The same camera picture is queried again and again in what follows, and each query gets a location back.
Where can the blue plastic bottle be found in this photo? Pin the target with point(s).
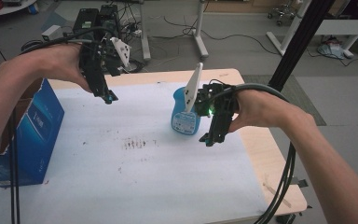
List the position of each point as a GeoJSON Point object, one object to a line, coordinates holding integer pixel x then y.
{"type": "Point", "coordinates": [183, 119]}

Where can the office chair base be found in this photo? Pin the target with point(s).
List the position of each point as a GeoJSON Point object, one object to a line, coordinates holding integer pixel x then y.
{"type": "Point", "coordinates": [281, 12]}

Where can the white desk frame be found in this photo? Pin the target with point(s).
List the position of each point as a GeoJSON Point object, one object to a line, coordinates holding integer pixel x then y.
{"type": "Point", "coordinates": [329, 28]}

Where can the black computer case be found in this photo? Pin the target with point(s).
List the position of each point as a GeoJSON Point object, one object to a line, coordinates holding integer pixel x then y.
{"type": "Point", "coordinates": [96, 20]}

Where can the small white box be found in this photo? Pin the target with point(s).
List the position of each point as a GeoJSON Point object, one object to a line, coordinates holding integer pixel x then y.
{"type": "Point", "coordinates": [51, 32]}

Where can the blue cardboard box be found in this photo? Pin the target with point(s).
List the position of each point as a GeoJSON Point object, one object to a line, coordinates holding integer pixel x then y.
{"type": "Point", "coordinates": [34, 133]}

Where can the white desk leg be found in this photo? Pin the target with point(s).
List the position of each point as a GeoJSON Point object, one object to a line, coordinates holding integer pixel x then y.
{"type": "Point", "coordinates": [200, 34]}
{"type": "Point", "coordinates": [144, 34]}

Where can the wooden table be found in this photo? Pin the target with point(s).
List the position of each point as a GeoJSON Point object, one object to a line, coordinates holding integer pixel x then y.
{"type": "Point", "coordinates": [261, 155]}

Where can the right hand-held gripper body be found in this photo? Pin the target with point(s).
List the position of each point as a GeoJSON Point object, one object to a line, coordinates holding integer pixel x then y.
{"type": "Point", "coordinates": [219, 102]}

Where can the white power strip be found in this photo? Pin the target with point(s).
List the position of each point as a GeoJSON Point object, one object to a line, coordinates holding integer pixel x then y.
{"type": "Point", "coordinates": [136, 31]}

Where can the white foam mat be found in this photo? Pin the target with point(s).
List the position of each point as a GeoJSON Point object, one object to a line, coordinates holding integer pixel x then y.
{"type": "Point", "coordinates": [136, 155]}

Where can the light blue cloth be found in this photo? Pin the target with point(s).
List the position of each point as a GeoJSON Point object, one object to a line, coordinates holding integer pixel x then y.
{"type": "Point", "coordinates": [331, 49]}

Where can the round white table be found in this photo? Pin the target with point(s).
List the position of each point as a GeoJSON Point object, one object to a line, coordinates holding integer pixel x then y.
{"type": "Point", "coordinates": [9, 7]}

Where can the black metal post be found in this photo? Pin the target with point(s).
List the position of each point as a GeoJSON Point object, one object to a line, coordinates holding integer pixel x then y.
{"type": "Point", "coordinates": [301, 40]}

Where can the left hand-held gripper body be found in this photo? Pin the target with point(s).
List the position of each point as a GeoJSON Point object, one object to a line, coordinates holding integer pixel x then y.
{"type": "Point", "coordinates": [97, 53]}

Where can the person's left hand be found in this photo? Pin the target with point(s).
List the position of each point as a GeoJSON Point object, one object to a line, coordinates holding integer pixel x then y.
{"type": "Point", "coordinates": [57, 63]}

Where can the person's right hand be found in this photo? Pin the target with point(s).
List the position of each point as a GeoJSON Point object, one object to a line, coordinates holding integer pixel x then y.
{"type": "Point", "coordinates": [258, 109]}

